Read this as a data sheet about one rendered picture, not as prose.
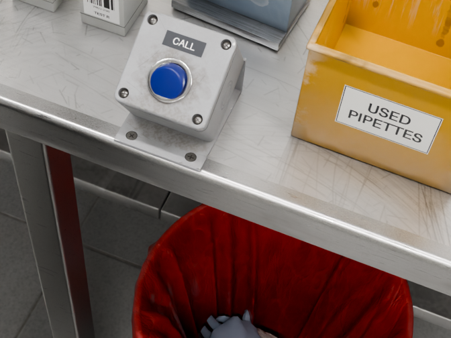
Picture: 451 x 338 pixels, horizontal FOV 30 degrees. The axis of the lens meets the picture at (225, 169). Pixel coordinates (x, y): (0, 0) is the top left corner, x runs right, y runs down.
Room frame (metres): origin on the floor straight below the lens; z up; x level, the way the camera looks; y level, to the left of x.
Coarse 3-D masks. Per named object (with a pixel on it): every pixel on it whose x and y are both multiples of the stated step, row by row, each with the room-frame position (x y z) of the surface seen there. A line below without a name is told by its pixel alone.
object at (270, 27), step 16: (176, 0) 0.52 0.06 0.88; (192, 0) 0.53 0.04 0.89; (208, 0) 0.53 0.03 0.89; (224, 0) 0.52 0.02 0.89; (240, 0) 0.52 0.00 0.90; (256, 0) 0.51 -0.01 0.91; (272, 0) 0.51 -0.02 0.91; (288, 0) 0.50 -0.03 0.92; (304, 0) 0.53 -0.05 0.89; (208, 16) 0.51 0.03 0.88; (224, 16) 0.51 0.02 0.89; (240, 16) 0.51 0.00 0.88; (256, 16) 0.51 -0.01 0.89; (272, 16) 0.51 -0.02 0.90; (288, 16) 0.50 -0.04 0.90; (240, 32) 0.50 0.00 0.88; (256, 32) 0.50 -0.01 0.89; (272, 32) 0.50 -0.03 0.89; (288, 32) 0.51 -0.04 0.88; (272, 48) 0.49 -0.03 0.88
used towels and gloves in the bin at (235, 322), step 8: (208, 320) 0.54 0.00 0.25; (216, 320) 0.55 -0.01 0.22; (224, 320) 0.55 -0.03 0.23; (232, 320) 0.56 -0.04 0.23; (240, 320) 0.56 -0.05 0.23; (248, 320) 0.56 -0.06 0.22; (216, 328) 0.54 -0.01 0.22; (224, 328) 0.54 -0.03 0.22; (232, 328) 0.54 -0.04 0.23; (240, 328) 0.54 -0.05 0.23; (248, 328) 0.55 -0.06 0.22; (256, 328) 0.56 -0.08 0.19; (200, 336) 0.53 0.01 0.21; (208, 336) 0.53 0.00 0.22; (216, 336) 0.53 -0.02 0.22; (224, 336) 0.53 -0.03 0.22; (232, 336) 0.53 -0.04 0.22; (240, 336) 0.53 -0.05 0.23; (248, 336) 0.54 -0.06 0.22; (256, 336) 0.54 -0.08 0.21; (264, 336) 0.55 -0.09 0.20; (272, 336) 0.55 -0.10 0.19
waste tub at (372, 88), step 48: (336, 0) 0.45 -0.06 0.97; (384, 0) 0.51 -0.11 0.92; (432, 0) 0.50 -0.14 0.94; (336, 48) 0.49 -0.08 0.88; (384, 48) 0.50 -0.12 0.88; (432, 48) 0.50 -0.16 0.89; (336, 96) 0.39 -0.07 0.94; (384, 96) 0.38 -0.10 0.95; (432, 96) 0.38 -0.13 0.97; (336, 144) 0.39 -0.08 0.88; (384, 144) 0.38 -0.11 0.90; (432, 144) 0.37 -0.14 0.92
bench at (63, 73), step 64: (0, 0) 0.51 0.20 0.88; (64, 0) 0.52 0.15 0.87; (320, 0) 0.56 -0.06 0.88; (0, 64) 0.44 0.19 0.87; (64, 64) 0.45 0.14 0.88; (256, 64) 0.47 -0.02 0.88; (0, 128) 0.83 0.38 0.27; (64, 128) 0.39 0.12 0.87; (256, 128) 0.41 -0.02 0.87; (64, 192) 0.44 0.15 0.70; (128, 192) 0.73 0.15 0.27; (192, 192) 0.36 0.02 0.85; (256, 192) 0.35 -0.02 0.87; (320, 192) 0.35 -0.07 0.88; (384, 192) 0.36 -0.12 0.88; (64, 256) 0.42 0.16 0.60; (384, 256) 0.32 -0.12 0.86; (448, 256) 0.31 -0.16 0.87; (64, 320) 0.43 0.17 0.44; (448, 320) 0.58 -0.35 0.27
